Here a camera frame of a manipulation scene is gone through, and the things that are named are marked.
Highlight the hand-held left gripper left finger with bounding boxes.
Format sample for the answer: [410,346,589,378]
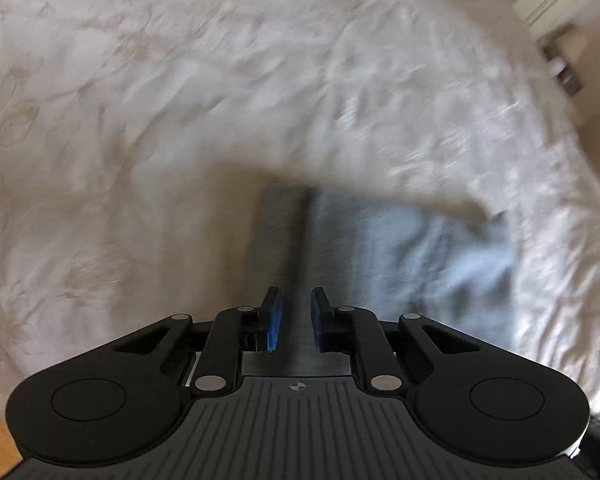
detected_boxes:
[115,286,285,397]

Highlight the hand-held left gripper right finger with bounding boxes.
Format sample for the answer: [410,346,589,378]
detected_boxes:
[311,286,481,397]

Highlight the grey pants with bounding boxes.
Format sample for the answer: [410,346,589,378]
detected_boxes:
[252,184,520,378]

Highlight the white bedspread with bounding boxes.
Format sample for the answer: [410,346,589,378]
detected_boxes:
[0,0,600,423]

